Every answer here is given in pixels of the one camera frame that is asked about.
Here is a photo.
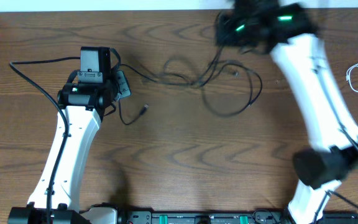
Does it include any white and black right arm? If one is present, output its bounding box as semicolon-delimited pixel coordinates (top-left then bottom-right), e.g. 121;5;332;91
215;1;358;223

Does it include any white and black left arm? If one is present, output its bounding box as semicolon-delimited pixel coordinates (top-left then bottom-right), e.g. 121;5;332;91
7;47;126;223

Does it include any black right camera cable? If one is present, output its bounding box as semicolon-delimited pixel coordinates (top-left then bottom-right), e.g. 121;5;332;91
312;55;358;224

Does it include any black camera cable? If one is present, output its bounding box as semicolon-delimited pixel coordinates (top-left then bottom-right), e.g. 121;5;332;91
312;55;358;224
9;56;82;224

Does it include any black left camera cable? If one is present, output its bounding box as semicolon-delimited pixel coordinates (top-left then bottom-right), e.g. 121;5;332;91
9;56;82;224

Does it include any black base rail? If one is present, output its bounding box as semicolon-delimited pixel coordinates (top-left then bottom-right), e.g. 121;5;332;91
126;210;358;224

